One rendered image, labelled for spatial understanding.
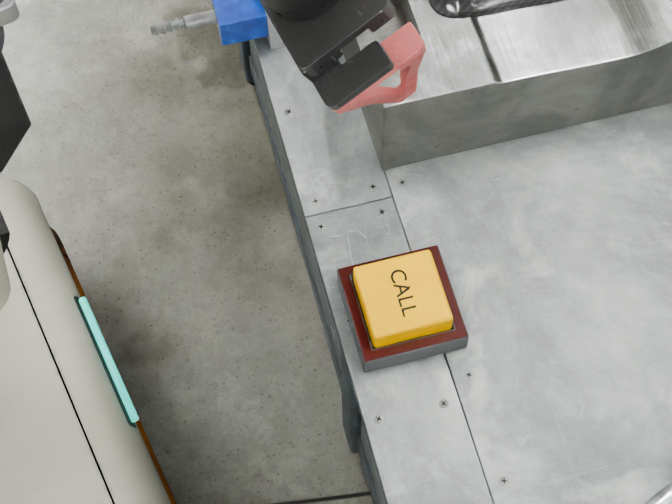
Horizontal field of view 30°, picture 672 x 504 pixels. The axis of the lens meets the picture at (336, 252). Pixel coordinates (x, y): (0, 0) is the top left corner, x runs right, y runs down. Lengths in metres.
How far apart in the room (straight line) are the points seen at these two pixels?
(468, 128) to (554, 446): 0.26
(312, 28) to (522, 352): 0.32
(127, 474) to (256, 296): 0.47
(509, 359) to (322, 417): 0.85
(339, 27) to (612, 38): 0.32
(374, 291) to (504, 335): 0.11
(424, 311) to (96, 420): 0.67
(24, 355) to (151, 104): 0.62
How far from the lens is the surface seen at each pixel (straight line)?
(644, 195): 1.02
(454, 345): 0.93
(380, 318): 0.91
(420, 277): 0.92
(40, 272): 1.60
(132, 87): 2.06
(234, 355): 1.81
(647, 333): 0.97
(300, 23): 0.75
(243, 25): 1.05
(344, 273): 0.94
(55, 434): 1.50
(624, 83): 1.02
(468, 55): 0.96
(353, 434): 1.66
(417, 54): 0.74
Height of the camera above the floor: 1.66
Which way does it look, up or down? 62 degrees down
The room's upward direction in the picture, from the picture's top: 2 degrees counter-clockwise
